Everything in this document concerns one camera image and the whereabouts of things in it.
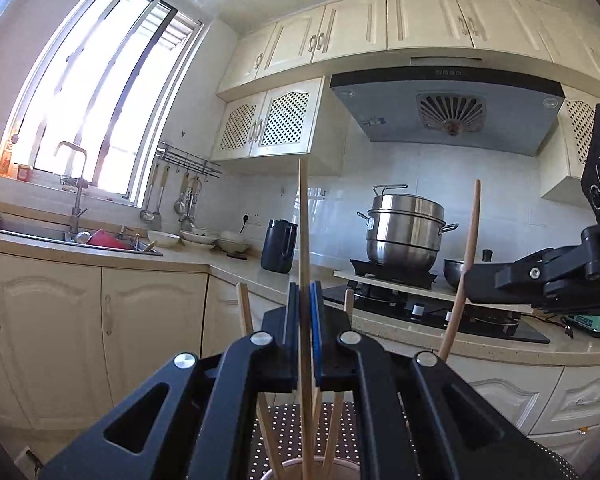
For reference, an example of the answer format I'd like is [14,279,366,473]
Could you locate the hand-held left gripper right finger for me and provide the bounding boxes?
[309,281,577,480]

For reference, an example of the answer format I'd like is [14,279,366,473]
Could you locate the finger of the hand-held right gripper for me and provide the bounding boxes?
[466,245,600,312]

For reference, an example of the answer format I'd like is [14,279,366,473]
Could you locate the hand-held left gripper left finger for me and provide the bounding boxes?
[40,282,302,480]

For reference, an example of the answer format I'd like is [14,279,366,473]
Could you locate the wooden chopstick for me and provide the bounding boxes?
[437,179,482,363]

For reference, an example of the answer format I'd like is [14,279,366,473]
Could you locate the pink cup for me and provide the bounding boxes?
[252,455,363,480]

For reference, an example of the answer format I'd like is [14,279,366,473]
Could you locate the cream lattice door cabinet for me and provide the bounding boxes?
[539,85,600,208]
[211,76,351,177]

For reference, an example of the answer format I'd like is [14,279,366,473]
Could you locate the black glass gas stove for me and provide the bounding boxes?
[322,282,552,345]

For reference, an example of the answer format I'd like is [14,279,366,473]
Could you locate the green electric cooker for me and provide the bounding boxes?
[567,312,600,339]

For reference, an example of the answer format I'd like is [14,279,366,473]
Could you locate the black electric kettle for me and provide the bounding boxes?
[260,218,299,275]

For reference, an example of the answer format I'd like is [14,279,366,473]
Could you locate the black portable burner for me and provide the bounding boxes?
[350,258,438,286]

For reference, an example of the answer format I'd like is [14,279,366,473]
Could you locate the stacked white bowls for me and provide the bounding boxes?
[216,230,252,255]

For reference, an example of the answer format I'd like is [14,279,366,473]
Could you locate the stainless steel steamer pot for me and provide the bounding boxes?
[356,184,459,272]

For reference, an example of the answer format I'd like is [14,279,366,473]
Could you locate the white bowl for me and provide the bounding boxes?
[146,230,182,247]

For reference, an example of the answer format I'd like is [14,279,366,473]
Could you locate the small hanging utensil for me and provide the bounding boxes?
[185,176,203,228]

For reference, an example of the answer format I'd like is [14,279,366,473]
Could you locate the steel spoon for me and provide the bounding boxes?
[174,174,188,216]

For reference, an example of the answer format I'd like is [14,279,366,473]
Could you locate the steel ladle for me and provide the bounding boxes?
[139,164,157,223]

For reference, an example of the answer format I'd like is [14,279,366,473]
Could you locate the steel slotted turner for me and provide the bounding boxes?
[152,166,168,228]

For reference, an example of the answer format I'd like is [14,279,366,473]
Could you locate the grey range hood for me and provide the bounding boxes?
[329,55,567,157]

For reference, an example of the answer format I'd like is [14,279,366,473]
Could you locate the cream base cabinets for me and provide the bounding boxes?
[0,217,600,461]

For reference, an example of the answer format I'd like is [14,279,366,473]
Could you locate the red plastic dish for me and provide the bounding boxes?
[87,229,128,250]

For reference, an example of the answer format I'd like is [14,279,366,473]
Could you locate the steel kitchen faucet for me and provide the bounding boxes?
[54,141,89,236]

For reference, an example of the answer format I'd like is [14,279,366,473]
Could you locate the stainless steel sink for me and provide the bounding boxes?
[0,217,163,257]

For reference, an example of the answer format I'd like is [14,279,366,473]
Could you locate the sliding window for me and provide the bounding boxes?
[0,0,206,206]

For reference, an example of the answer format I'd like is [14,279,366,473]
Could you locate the orange bottle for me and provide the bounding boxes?
[0,132,18,177]

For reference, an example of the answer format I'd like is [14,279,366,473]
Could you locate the steel wok with black handle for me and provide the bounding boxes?
[442,249,496,291]

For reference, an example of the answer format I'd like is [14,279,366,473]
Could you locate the metal wall rack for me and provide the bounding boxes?
[155,141,223,179]

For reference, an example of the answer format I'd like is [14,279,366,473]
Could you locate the cream upper wall cabinets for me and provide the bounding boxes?
[216,0,600,103]

